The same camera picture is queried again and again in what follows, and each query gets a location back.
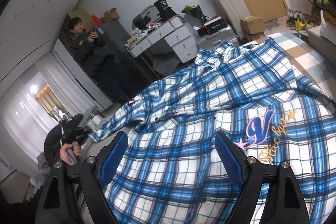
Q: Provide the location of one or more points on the operator left hand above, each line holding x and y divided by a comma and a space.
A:
70, 153

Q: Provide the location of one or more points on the silver suitcase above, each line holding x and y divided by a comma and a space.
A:
210, 42

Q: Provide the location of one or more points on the green plant bouquet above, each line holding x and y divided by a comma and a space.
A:
195, 11

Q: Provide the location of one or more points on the seated person in black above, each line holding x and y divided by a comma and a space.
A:
87, 49

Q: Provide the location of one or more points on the black shoe box on suitcase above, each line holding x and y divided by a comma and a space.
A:
212, 26

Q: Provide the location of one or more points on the cardboard box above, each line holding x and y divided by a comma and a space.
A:
253, 24

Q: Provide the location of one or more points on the checkered bed sheet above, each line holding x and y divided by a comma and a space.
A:
308, 61

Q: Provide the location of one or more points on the blue white plaid shirt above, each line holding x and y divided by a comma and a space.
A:
171, 171

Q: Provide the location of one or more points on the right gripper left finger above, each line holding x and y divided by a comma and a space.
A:
98, 171

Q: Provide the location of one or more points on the dark grey cabinet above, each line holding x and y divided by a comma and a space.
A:
135, 69

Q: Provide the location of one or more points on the white drawer desk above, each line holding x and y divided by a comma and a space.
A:
179, 36

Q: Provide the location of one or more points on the white curtain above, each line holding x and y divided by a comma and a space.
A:
24, 122

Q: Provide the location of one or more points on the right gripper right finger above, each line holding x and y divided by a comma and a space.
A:
247, 176

